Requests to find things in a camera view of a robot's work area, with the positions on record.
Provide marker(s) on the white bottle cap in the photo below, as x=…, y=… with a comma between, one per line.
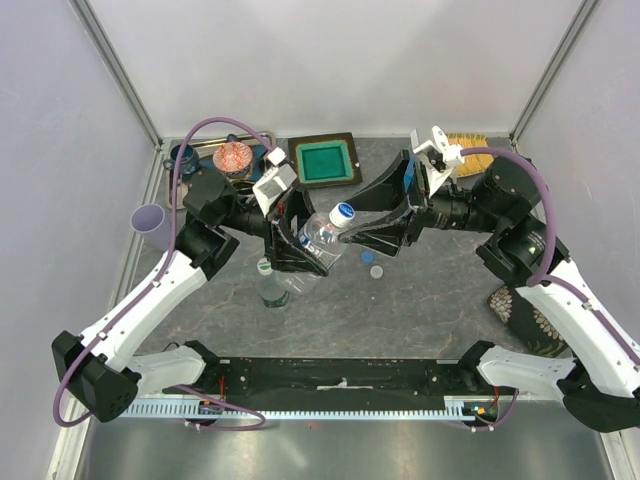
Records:
x=376, y=272

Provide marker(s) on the green label plastic bottle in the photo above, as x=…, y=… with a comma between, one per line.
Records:
x=272, y=292

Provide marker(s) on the white green Cestbon cap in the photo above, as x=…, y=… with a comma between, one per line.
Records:
x=264, y=267

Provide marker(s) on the blue label plastic bottle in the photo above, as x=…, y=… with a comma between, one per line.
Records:
x=409, y=173

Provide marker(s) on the red patterned bowl on tray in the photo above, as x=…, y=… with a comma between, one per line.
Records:
x=232, y=157

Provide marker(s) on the yellow bamboo pattern plate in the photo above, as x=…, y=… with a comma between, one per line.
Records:
x=473, y=164

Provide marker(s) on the blue white Pocari cap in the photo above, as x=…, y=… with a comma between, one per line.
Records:
x=341, y=215

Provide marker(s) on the dark blue mug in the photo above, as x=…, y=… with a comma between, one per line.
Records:
x=188, y=159

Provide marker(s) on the purple plastic cup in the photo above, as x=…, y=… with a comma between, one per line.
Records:
x=152, y=223

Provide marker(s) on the white cable duct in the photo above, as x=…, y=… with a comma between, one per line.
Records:
x=192, y=408

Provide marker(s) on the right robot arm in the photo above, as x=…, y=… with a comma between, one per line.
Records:
x=599, y=383

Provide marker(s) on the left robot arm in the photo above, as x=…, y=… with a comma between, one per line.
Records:
x=100, y=366

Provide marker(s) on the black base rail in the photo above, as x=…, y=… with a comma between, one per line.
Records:
x=332, y=382

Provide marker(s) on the blue cap small bottle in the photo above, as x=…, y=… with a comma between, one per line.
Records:
x=321, y=238

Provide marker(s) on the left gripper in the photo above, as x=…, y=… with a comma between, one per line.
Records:
x=286, y=254

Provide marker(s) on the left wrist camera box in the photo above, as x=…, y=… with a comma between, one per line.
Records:
x=275, y=181

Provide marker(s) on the blue star shaped dish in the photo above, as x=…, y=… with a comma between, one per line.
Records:
x=258, y=153

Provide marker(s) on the green square plate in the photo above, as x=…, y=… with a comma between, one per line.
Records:
x=325, y=160

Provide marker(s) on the dark floral square plate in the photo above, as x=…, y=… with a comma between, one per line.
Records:
x=526, y=322

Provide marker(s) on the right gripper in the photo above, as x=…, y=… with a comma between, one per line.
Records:
x=388, y=234

